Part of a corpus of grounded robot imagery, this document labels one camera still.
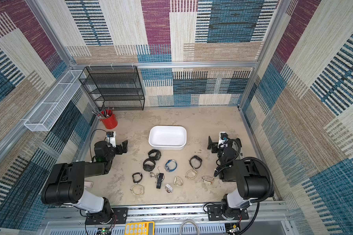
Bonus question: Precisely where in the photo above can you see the silver chain pocket watch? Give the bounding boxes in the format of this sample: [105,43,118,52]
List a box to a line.
[150,167,164,181]

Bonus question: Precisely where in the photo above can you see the white strap rose-gold watch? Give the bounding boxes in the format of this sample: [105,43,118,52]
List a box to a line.
[202,176,214,185]

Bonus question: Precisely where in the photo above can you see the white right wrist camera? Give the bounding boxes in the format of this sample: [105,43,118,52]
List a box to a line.
[218,132,229,149]

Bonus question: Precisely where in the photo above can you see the beige strap slim watch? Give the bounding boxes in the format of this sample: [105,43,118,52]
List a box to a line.
[185,169,198,180]

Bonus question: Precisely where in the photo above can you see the beige strap triangular watch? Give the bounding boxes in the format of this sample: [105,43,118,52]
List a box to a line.
[174,176,183,187]

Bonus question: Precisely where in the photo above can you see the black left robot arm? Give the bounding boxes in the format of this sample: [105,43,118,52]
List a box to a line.
[41,140,128,224]

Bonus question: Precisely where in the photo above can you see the black round digital watch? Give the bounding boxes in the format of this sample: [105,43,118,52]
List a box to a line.
[143,158,156,172]

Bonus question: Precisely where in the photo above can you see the black wire mesh shelf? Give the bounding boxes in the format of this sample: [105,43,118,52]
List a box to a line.
[78,66,145,111]

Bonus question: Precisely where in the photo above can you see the yellow button control pad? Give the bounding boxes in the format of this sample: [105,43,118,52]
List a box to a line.
[125,221,155,235]

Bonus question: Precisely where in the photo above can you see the white wire mesh basket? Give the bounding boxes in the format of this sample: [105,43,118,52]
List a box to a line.
[24,70,82,132]

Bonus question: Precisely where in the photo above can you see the small silver face watch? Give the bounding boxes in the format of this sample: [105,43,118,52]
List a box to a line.
[164,184,174,193]

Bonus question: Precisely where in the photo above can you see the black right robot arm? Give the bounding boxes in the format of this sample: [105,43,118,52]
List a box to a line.
[204,133,274,221]

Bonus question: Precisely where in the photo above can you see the white plastic storage box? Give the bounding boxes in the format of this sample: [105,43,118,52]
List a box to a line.
[149,125,187,150]

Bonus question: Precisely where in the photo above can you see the pens in red cup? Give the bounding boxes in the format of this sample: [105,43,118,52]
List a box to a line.
[91,102,114,120]

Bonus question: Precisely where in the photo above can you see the black chunky digital watch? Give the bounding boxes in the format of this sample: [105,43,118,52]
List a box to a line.
[148,149,161,161]

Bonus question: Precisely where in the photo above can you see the black rugged sports watch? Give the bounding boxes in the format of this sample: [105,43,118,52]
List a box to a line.
[189,155,203,169]

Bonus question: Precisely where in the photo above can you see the red metal pen cup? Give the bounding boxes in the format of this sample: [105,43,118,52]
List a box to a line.
[101,110,118,129]

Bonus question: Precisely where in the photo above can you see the black leather strap watch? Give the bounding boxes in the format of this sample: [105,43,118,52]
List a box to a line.
[156,173,164,189]

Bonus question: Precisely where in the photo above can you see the translucent blue plastic watch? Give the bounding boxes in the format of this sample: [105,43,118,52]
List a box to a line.
[164,159,177,172]

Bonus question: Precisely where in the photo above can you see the small black strap watch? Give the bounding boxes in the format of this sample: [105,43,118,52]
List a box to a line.
[132,172,143,184]

